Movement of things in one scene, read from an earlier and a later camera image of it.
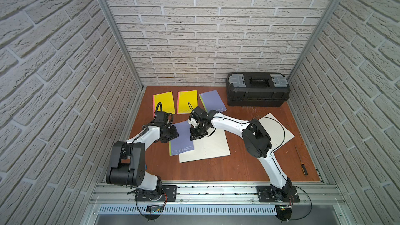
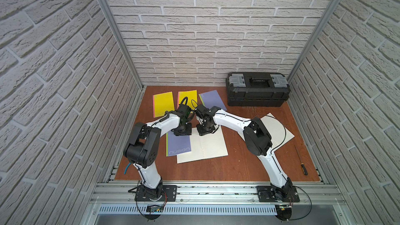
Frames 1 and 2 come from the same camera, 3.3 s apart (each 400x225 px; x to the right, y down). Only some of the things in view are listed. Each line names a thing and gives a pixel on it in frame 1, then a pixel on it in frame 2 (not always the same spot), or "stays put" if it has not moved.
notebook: x=183 y=143 stays put
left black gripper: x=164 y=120 to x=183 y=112
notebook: x=213 y=146 stays put
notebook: x=166 y=101 stays put
